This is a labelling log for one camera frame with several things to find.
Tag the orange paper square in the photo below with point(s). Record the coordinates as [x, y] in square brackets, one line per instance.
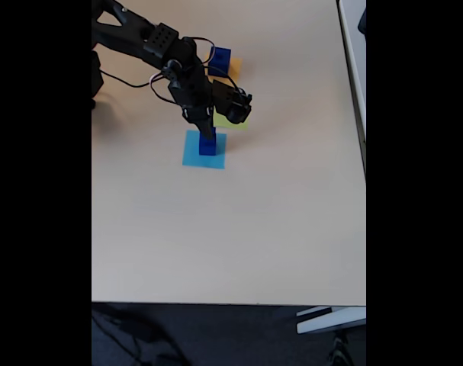
[235, 66]

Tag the small blue cube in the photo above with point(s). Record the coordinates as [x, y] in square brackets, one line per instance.
[213, 142]

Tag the white neighbouring table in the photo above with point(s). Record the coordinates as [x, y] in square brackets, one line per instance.
[355, 68]

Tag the dark blue object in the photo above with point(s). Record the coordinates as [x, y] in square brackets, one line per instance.
[362, 21]

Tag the green paper square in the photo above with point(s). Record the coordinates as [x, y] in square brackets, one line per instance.
[239, 126]

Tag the white table foot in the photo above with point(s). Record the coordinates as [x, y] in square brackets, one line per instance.
[330, 320]

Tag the large blue cube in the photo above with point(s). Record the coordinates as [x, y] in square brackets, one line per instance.
[226, 55]

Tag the light blue paper square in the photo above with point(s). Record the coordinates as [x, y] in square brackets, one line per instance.
[191, 156]

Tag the medium blue cube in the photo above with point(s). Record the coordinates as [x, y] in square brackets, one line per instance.
[208, 150]

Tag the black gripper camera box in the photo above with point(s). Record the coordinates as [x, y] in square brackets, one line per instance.
[233, 104]

